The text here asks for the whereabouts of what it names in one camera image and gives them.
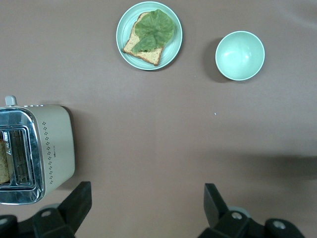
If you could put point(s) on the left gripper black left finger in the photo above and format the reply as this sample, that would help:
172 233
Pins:
74 205

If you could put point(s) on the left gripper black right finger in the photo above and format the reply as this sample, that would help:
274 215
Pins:
214 208

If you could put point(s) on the beige and chrome toaster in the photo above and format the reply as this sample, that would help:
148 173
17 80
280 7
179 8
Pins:
57 148

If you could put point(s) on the bread slice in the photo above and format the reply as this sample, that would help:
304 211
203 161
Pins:
3 163

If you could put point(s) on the light green bowl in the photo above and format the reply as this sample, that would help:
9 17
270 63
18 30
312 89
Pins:
239 55

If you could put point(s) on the light green plate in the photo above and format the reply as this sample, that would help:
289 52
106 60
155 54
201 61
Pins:
171 53

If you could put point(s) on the toast slice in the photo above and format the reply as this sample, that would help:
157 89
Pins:
151 55

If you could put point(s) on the green lettuce leaf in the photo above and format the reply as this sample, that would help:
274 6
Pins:
154 28

